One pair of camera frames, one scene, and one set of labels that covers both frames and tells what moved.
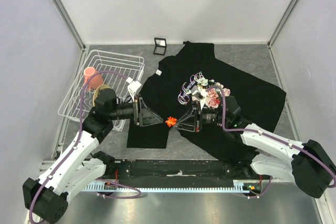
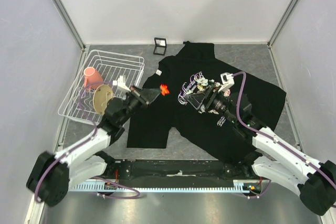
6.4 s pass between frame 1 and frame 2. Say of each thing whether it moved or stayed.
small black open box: stayed
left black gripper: moved
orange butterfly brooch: moved
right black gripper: moved
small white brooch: stayed
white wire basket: stayed
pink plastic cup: stayed
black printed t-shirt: stayed
